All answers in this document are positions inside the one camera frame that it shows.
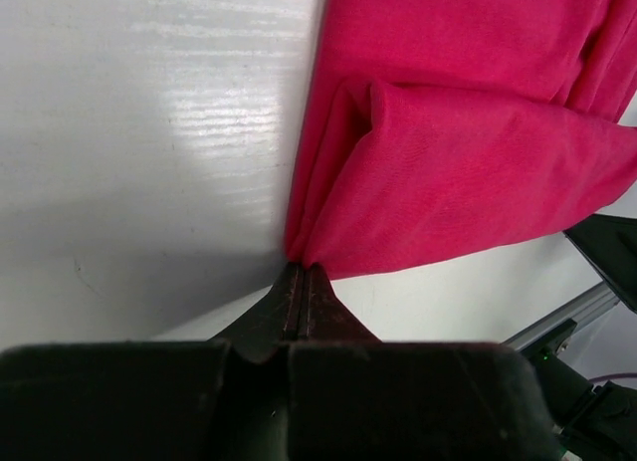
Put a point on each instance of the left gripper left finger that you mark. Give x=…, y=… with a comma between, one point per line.
x=221, y=399

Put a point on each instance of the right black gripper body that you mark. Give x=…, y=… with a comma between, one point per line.
x=595, y=422

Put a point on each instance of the aluminium mounting rail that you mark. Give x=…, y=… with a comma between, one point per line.
x=552, y=333

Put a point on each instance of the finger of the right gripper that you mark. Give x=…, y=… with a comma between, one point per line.
x=608, y=243

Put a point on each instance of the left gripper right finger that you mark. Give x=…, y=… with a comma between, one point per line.
x=353, y=397

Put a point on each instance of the pink t-shirt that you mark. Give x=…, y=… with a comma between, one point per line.
x=440, y=128

